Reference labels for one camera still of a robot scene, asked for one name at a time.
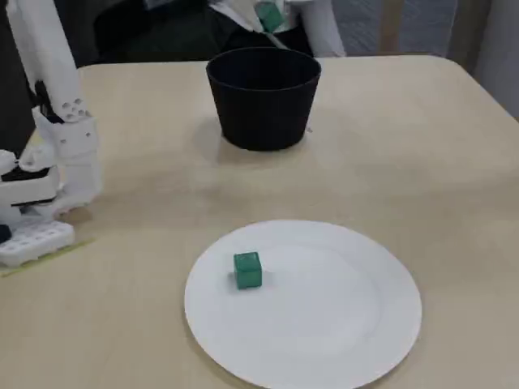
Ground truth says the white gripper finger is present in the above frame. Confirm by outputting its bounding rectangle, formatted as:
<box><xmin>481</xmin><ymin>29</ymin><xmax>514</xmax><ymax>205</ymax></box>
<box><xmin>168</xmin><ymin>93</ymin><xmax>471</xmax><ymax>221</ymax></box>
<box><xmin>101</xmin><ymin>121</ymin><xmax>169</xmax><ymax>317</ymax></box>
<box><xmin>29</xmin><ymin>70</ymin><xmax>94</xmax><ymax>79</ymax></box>
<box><xmin>208</xmin><ymin>0</ymin><xmax>288</xmax><ymax>51</ymax></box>
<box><xmin>283</xmin><ymin>0</ymin><xmax>303</xmax><ymax>32</ymax></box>

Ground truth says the white perforated mounting plate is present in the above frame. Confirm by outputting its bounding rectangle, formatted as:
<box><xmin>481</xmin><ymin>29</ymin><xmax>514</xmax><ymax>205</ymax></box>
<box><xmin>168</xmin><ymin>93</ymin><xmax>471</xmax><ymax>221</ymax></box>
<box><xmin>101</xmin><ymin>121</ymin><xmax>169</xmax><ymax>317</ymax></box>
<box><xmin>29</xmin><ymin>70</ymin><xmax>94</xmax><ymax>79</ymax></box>
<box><xmin>0</xmin><ymin>220</ymin><xmax>76</xmax><ymax>268</ymax></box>

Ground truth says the white round plate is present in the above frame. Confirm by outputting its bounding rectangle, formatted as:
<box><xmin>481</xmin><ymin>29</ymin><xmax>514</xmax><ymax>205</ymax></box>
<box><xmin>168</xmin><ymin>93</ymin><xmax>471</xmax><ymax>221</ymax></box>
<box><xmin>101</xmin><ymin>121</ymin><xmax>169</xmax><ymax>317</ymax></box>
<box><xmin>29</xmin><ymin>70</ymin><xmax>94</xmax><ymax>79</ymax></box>
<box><xmin>184</xmin><ymin>219</ymin><xmax>422</xmax><ymax>389</ymax></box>

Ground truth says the wooden frame grey partition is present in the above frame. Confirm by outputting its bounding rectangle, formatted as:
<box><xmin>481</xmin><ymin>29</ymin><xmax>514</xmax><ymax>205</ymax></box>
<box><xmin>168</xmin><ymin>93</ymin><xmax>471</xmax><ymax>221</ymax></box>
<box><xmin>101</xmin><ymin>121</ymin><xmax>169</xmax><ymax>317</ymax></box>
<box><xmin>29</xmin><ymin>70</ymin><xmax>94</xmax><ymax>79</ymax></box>
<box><xmin>332</xmin><ymin>0</ymin><xmax>494</xmax><ymax>78</ymax></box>

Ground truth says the black round pot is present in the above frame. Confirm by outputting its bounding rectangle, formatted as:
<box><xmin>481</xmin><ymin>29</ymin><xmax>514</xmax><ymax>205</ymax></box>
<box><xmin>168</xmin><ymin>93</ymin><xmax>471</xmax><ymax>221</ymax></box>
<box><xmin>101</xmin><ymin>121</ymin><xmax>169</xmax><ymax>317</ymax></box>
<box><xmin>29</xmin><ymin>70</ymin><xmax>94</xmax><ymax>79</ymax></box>
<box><xmin>205</xmin><ymin>46</ymin><xmax>323</xmax><ymax>152</ymax></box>

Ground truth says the white post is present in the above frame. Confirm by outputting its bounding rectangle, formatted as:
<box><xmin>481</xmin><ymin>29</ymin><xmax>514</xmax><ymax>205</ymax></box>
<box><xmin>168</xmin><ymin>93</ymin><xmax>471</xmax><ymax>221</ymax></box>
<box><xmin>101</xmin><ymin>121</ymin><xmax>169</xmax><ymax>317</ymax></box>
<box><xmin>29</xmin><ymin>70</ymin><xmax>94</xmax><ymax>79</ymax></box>
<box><xmin>302</xmin><ymin>0</ymin><xmax>346</xmax><ymax>58</ymax></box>

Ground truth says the dark bulky object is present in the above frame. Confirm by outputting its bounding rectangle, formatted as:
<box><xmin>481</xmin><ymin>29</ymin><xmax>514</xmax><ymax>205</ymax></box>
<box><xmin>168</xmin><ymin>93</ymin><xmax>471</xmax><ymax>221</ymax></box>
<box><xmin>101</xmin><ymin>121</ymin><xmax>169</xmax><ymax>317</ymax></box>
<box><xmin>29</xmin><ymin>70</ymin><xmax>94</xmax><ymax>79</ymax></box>
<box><xmin>92</xmin><ymin>0</ymin><xmax>315</xmax><ymax>68</ymax></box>

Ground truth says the green cube block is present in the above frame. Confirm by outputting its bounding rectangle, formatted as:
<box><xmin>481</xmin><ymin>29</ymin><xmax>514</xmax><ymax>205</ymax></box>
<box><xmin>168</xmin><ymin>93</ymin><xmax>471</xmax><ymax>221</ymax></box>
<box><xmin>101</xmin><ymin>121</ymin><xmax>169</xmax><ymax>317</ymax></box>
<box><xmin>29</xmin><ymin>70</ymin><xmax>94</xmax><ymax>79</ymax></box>
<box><xmin>254</xmin><ymin>1</ymin><xmax>285</xmax><ymax>33</ymax></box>
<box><xmin>233</xmin><ymin>250</ymin><xmax>264</xmax><ymax>291</ymax></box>

